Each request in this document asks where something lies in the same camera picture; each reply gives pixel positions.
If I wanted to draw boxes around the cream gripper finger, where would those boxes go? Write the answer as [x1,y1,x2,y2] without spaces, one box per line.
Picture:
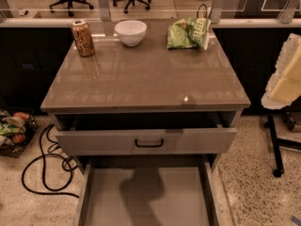
[261,33,301,109]

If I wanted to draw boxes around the orange soda can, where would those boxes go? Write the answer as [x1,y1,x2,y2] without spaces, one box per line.
[71,20,95,57]

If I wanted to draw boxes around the grey drawer cabinet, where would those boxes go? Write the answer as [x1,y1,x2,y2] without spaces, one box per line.
[40,18,252,226]

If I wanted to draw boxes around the grey top drawer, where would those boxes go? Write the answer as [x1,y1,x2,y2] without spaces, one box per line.
[56,121,237,156]

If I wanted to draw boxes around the grey drawer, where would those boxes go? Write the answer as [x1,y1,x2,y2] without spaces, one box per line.
[56,121,237,156]
[75,155,222,226]

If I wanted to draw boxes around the grey middle drawer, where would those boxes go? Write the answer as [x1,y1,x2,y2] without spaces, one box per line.
[75,155,222,226]

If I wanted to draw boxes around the black stand base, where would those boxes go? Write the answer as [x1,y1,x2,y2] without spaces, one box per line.
[264,115,301,178]

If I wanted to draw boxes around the green chip bag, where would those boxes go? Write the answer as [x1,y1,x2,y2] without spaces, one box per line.
[166,18,211,50]

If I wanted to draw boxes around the white bowl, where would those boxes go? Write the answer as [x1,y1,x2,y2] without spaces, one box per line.
[115,20,147,46]

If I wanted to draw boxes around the black drawer handle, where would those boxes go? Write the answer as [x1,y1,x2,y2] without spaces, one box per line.
[135,138,165,149]

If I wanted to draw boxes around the black floor cable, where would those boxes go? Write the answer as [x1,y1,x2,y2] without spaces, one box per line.
[21,123,81,200]

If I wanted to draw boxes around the black wire basket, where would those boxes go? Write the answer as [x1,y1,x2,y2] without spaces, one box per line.
[0,106,39,158]

